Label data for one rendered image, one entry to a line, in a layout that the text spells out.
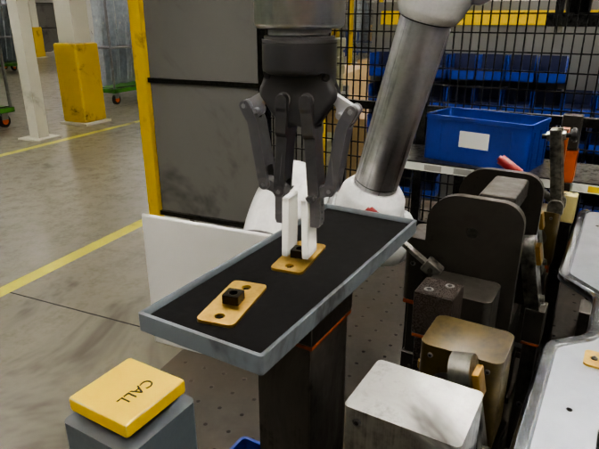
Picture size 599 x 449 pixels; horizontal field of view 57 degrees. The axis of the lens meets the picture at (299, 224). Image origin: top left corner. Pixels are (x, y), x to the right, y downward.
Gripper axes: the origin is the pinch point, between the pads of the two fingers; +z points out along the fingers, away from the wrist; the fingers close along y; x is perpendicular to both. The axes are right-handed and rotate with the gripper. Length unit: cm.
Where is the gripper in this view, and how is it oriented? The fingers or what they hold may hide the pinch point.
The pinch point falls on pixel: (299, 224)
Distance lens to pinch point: 61.4
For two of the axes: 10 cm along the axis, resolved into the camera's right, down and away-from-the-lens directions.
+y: -9.3, -1.3, 3.4
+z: 0.0, 9.4, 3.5
